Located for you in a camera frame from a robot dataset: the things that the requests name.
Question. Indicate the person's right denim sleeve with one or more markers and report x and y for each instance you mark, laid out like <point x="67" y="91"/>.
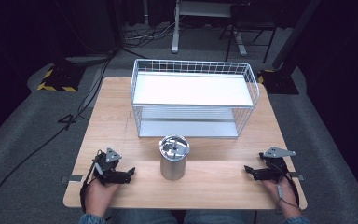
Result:
<point x="295" y="220"/>

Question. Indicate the person's right hand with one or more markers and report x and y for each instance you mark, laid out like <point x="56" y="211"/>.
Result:
<point x="284" y="194"/>

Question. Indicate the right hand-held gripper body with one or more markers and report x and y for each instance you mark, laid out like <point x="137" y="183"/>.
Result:
<point x="276" y="165"/>

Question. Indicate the person's left hand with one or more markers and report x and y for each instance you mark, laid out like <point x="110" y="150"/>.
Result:
<point x="98" y="196"/>

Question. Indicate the stand base with slanted pole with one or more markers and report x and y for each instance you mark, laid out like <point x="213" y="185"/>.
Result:
<point x="281" y="82"/>

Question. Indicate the grey tape piece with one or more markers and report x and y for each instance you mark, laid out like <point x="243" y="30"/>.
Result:
<point x="74" y="178"/>
<point x="299" y="176"/>

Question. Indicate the stand base with yellow-black tape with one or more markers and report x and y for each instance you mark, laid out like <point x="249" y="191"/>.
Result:
<point x="60" y="79"/>

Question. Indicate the person's denim sleeve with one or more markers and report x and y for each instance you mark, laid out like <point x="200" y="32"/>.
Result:
<point x="90" y="219"/>
<point x="295" y="220"/>

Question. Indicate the black chair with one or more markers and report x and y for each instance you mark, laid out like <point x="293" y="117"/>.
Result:
<point x="248" y="18"/>

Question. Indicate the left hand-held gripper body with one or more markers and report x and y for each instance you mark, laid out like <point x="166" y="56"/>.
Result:
<point x="108" y="169"/>

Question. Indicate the silver metal cup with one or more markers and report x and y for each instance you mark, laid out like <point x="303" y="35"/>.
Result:
<point x="174" y="158"/>

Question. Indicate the white desk frame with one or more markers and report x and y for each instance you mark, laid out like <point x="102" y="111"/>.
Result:
<point x="175" y="31"/>

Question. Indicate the person's left denim sleeve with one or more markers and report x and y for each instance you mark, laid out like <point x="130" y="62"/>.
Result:
<point x="90" y="219"/>

